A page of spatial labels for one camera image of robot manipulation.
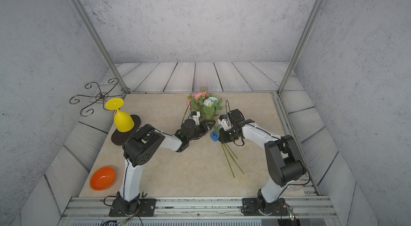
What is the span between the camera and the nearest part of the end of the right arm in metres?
0.67

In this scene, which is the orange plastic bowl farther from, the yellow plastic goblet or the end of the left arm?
the end of the left arm

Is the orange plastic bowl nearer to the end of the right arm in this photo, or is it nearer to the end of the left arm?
the end of the left arm

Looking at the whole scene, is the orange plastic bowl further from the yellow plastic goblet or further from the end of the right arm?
the end of the right arm

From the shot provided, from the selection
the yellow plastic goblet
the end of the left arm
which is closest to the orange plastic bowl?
the yellow plastic goblet
